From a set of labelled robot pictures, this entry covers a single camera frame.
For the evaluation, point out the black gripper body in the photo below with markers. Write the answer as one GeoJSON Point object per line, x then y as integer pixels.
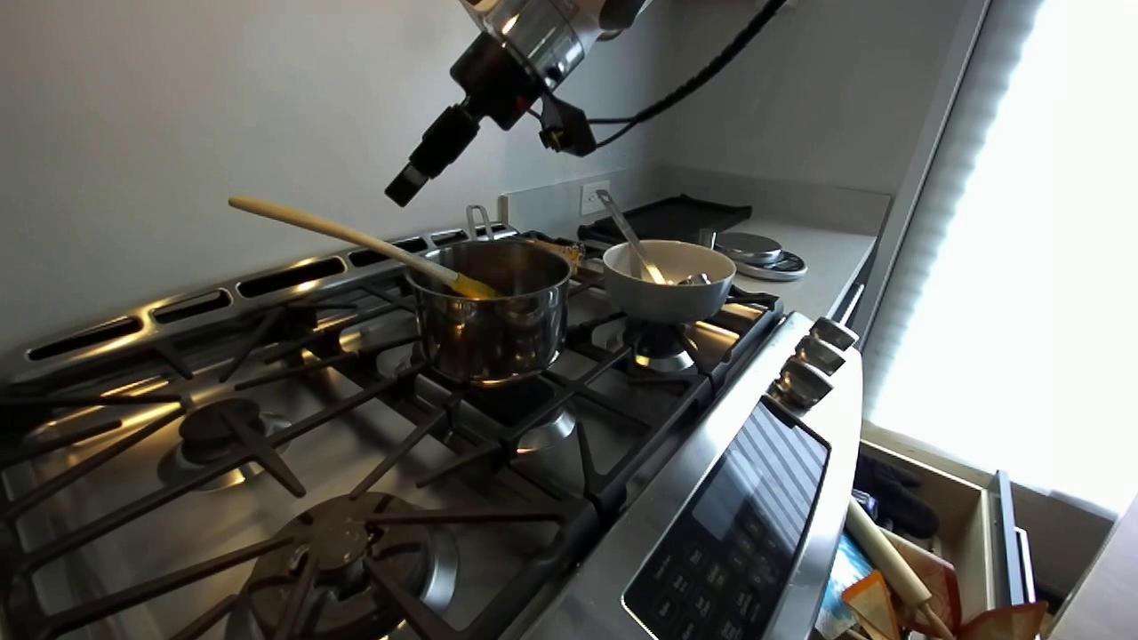
{"type": "Point", "coordinates": [493, 84]}

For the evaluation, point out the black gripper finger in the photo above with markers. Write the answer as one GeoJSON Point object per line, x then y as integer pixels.
{"type": "Point", "coordinates": [420, 155]}
{"type": "Point", "coordinates": [443, 160]}

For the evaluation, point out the wooden spoon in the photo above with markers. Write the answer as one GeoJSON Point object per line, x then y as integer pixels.
{"type": "Point", "coordinates": [356, 248]}

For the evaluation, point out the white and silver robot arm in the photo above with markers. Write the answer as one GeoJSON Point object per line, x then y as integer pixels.
{"type": "Point", "coordinates": [545, 29]}

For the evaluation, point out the silver cooking pot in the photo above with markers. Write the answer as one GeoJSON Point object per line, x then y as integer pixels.
{"type": "Point", "coordinates": [484, 339]}

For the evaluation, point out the glass pot lid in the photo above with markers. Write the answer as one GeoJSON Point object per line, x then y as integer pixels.
{"type": "Point", "coordinates": [760, 250]}

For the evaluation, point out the grey metal spoon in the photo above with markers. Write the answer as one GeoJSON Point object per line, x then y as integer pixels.
{"type": "Point", "coordinates": [630, 232]}

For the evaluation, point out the black countertop board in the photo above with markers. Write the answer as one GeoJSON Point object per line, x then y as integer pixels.
{"type": "Point", "coordinates": [662, 218]}

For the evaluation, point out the white pan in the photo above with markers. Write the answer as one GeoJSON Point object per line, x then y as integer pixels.
{"type": "Point", "coordinates": [662, 302]}

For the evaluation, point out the round gas burner head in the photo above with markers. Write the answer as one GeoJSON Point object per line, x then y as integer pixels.
{"type": "Point", "coordinates": [662, 360]}
{"type": "Point", "coordinates": [223, 428]}
{"type": "Point", "coordinates": [341, 539]}

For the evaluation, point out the silver stove knob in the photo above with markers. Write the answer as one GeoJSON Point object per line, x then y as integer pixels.
{"type": "Point", "coordinates": [836, 333]}
{"type": "Point", "coordinates": [820, 355]}
{"type": "Point", "coordinates": [801, 384]}

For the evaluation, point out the white window blind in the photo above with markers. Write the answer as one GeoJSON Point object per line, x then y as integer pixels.
{"type": "Point", "coordinates": [949, 235]}

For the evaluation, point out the stainless steel gas stove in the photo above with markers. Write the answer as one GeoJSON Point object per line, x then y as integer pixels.
{"type": "Point", "coordinates": [836, 473]}

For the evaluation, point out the black item in drawer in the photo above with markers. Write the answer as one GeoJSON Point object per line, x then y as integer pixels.
{"type": "Point", "coordinates": [896, 491]}

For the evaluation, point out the blue and white cloth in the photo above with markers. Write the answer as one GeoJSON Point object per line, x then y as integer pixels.
{"type": "Point", "coordinates": [843, 581]}

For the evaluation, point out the wooden rolling pin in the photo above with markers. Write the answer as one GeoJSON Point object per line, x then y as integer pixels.
{"type": "Point", "coordinates": [891, 561]}

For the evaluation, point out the open white kitchen drawer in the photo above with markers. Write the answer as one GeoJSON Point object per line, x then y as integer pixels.
{"type": "Point", "coordinates": [963, 498]}

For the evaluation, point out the brown flat item in drawer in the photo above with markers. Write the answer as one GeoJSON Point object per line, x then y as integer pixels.
{"type": "Point", "coordinates": [931, 569]}

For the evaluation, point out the white wall outlet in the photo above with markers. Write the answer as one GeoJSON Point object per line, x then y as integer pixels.
{"type": "Point", "coordinates": [597, 196]}

